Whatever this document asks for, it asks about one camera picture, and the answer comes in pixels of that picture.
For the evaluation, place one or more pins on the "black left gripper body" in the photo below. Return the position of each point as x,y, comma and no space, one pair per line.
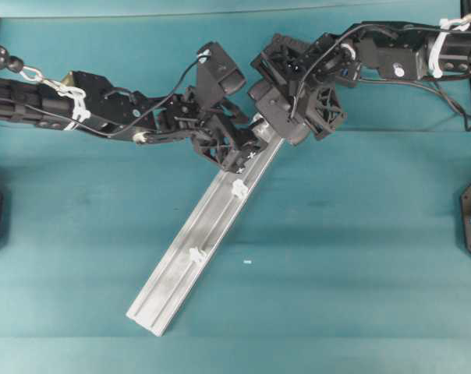
221,133

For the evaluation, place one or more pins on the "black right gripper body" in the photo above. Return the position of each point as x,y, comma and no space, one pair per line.
305,74

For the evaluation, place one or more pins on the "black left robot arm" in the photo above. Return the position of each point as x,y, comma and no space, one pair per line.
89,103

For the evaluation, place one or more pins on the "teal table cloth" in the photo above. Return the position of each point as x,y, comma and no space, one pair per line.
348,257

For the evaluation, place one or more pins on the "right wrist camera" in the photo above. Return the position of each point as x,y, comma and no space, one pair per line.
276,110

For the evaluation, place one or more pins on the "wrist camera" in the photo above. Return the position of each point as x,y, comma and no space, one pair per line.
276,110
218,76

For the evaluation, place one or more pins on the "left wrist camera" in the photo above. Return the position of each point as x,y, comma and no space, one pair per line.
218,76

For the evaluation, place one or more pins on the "silver aluminium rail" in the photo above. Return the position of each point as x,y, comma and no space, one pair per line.
193,247

